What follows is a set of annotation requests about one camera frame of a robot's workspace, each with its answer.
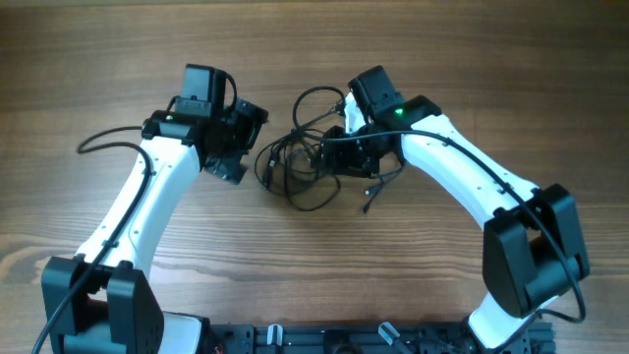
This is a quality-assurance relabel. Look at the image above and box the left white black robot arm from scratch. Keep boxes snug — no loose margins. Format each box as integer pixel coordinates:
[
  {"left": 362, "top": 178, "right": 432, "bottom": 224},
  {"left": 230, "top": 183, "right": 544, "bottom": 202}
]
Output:
[{"left": 33, "top": 64, "right": 268, "bottom": 353}]

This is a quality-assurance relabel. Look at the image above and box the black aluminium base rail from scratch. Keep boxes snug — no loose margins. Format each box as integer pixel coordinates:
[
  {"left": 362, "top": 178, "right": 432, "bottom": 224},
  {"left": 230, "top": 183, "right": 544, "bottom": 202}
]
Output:
[{"left": 196, "top": 322, "right": 556, "bottom": 354}]

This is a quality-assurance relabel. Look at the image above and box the black USB-A cable blue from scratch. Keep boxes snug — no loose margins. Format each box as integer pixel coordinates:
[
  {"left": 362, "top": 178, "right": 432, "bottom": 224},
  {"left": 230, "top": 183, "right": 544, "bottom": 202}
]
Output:
[{"left": 255, "top": 86, "right": 345, "bottom": 212}]

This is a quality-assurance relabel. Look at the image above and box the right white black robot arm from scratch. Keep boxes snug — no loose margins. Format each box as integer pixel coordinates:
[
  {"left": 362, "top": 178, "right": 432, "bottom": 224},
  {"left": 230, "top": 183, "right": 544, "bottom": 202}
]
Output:
[{"left": 321, "top": 66, "right": 590, "bottom": 353}]

